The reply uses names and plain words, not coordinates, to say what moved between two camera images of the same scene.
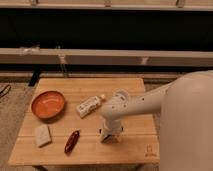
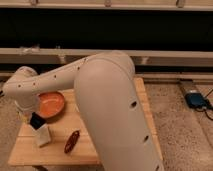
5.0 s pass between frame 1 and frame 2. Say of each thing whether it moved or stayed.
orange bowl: stayed
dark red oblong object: stayed
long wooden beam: stayed
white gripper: moved
